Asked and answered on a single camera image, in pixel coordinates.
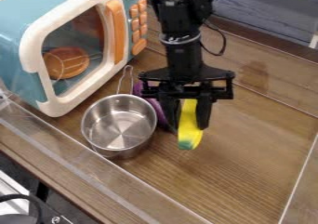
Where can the orange turntable plate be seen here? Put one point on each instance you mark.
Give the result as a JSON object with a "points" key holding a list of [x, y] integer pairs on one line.
{"points": [[66, 62]]}

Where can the silver metal pot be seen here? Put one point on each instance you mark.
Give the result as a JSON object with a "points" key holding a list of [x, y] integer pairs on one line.
{"points": [[120, 122]]}

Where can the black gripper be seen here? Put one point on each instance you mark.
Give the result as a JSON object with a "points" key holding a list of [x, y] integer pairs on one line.
{"points": [[186, 79]]}

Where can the clear acrylic barrier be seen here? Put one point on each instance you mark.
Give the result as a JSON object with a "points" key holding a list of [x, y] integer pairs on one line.
{"points": [[110, 194]]}

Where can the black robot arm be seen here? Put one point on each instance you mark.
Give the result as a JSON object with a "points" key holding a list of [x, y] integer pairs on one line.
{"points": [[181, 18]]}

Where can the purple toy eggplant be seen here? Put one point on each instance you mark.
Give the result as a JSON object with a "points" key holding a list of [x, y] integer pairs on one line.
{"points": [[156, 105]]}

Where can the blue toy microwave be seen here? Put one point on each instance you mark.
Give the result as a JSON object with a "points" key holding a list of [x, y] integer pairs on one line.
{"points": [[109, 28]]}

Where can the yellow toy banana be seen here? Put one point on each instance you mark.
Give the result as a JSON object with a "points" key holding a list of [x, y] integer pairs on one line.
{"points": [[189, 133]]}

